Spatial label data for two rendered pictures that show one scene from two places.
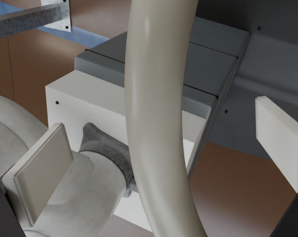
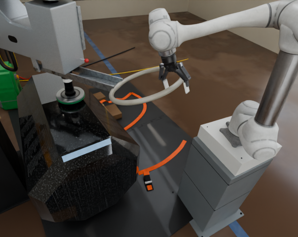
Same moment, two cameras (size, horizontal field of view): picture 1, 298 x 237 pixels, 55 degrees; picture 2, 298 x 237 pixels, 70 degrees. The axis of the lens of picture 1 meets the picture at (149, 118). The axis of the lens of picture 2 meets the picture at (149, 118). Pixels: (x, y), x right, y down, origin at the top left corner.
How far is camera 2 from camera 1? 1.10 m
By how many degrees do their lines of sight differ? 55
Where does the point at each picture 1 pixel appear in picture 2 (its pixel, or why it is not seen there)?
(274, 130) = (166, 85)
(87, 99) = (227, 152)
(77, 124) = (239, 149)
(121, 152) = (226, 133)
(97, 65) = (223, 170)
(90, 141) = (236, 141)
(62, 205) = (239, 113)
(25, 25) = not seen: outside the picture
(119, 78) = (217, 161)
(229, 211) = not seen: hidden behind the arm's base
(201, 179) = not seen: hidden behind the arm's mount
